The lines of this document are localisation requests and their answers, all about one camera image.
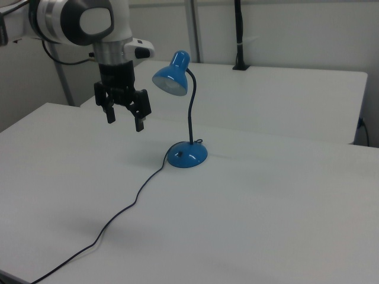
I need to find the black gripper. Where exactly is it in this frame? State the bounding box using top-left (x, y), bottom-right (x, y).
top-left (94, 61), bottom-right (153, 133)

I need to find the black lamp power cord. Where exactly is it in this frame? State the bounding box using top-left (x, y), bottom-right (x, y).
top-left (29, 138), bottom-right (204, 284)

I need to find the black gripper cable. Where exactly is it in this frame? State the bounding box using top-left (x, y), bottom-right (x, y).
top-left (41, 40), bottom-right (99, 66)

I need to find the black hanging cable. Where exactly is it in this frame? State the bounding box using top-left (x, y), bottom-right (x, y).
top-left (357, 117), bottom-right (371, 147)

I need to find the blue gooseneck desk lamp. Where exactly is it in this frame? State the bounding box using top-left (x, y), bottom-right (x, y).
top-left (152, 50), bottom-right (209, 170)

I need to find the grey wall divider post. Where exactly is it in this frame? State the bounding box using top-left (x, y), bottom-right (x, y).
top-left (184, 0), bottom-right (203, 64)

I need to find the black pole with clamp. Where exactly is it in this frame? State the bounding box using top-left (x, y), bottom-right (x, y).
top-left (232, 0), bottom-right (251, 72)

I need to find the white frame post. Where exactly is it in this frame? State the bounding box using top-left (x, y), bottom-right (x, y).
top-left (52, 44), bottom-right (75, 108)

